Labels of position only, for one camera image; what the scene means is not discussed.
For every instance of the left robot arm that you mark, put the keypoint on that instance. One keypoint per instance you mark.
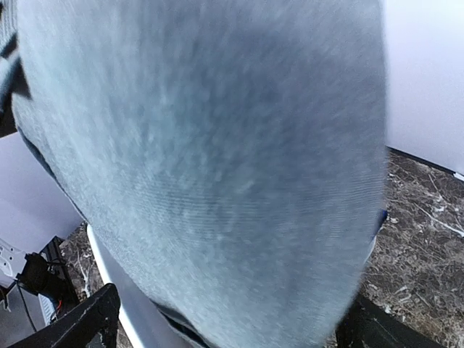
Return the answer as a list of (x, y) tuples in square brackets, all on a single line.
[(43, 274)]

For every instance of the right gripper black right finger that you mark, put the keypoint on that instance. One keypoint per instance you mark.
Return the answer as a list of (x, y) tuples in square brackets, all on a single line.
[(367, 325)]

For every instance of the white plastic bin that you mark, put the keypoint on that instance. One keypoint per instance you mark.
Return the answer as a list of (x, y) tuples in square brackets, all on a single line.
[(140, 319)]

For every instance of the white slotted cable duct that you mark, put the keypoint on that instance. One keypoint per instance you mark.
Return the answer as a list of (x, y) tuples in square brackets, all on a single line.
[(48, 309)]

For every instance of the grey long sleeve shirt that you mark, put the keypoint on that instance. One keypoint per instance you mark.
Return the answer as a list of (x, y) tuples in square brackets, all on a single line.
[(229, 154)]

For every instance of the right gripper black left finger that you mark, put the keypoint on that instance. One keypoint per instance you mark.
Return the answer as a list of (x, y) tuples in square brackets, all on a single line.
[(93, 323)]

